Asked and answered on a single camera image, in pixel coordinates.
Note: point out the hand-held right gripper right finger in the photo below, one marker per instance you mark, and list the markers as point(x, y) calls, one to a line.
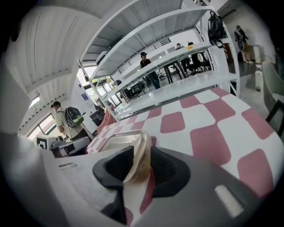
point(170, 170)

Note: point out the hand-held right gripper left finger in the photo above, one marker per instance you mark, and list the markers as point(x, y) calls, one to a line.
point(111, 170)

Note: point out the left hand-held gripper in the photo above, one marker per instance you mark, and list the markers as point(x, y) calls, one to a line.
point(66, 146)

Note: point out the pink chair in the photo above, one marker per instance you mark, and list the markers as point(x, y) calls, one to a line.
point(106, 120)

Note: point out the pink checkered table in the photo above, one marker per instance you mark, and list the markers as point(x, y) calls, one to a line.
point(222, 124)

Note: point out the white chair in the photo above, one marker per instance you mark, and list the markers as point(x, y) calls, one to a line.
point(271, 79)

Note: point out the white metal shelf rack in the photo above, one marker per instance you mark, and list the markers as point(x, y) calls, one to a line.
point(155, 28)

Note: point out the black hanging backpack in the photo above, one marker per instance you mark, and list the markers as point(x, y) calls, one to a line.
point(215, 27)

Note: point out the blue wall poster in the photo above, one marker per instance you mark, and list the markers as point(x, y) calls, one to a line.
point(84, 96)

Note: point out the black chair frame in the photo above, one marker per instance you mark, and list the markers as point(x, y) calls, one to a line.
point(275, 115)

